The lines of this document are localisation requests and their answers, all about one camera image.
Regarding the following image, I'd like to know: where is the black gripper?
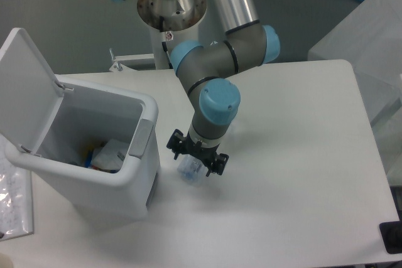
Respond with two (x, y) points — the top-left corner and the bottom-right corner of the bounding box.
(166, 129), (229, 176)

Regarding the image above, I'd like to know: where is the crushed clear plastic bottle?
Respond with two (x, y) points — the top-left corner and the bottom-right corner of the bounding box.
(177, 154), (208, 186)

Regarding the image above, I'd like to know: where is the white plastic wrapper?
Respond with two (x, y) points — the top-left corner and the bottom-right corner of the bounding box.
(90, 139), (129, 173)

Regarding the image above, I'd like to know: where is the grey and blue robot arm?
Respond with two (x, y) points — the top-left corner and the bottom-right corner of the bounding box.
(114, 0), (280, 174)

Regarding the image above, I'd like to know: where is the blue and yellow trash packet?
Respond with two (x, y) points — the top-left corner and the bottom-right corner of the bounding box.
(83, 147), (94, 168)

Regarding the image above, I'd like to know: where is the white trash can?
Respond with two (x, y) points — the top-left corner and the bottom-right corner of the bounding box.
(1, 81), (160, 220)

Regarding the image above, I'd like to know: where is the white trash can lid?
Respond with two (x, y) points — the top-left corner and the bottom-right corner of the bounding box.
(1, 28), (65, 154)

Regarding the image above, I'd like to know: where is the clear plastic document sleeve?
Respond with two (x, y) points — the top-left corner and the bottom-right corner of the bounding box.
(1, 137), (34, 241)

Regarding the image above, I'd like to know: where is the black device at edge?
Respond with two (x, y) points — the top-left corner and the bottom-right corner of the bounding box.
(379, 221), (401, 254)

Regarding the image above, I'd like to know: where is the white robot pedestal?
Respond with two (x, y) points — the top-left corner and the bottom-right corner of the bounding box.
(149, 26), (199, 70)

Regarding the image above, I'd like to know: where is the white pedestal base bracket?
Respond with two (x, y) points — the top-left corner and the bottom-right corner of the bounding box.
(109, 48), (156, 72)

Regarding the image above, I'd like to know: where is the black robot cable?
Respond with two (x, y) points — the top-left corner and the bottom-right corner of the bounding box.
(158, 16), (175, 70)

